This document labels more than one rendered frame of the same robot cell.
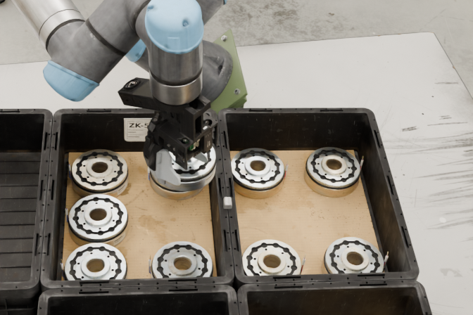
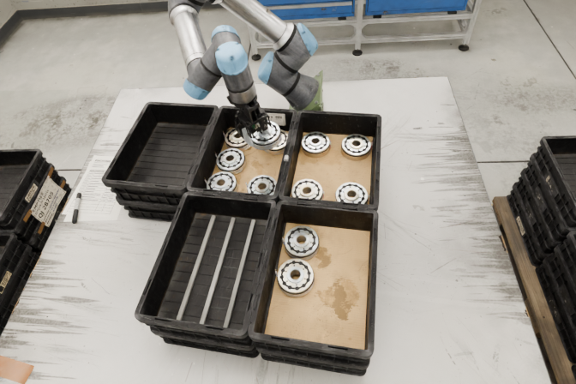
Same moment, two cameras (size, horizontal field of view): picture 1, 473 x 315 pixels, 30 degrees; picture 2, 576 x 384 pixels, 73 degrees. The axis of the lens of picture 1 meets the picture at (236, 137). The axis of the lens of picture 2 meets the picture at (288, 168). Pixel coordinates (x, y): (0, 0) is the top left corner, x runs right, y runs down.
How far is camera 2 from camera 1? 0.45 m
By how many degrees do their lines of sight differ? 18
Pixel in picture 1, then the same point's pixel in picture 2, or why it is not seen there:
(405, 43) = (429, 82)
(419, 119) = (425, 123)
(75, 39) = (195, 68)
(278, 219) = (321, 169)
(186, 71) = (238, 85)
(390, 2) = (452, 63)
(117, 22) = (211, 58)
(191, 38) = (237, 67)
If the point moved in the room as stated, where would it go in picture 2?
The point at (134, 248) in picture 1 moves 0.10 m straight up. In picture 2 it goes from (245, 176) to (240, 158)
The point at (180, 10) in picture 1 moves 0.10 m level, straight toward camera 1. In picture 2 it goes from (231, 51) to (217, 76)
